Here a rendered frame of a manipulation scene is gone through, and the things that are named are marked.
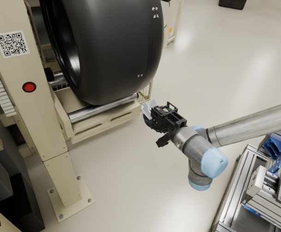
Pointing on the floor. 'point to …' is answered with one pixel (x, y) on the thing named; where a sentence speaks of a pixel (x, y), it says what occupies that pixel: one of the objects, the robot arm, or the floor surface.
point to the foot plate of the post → (80, 205)
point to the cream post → (13, 10)
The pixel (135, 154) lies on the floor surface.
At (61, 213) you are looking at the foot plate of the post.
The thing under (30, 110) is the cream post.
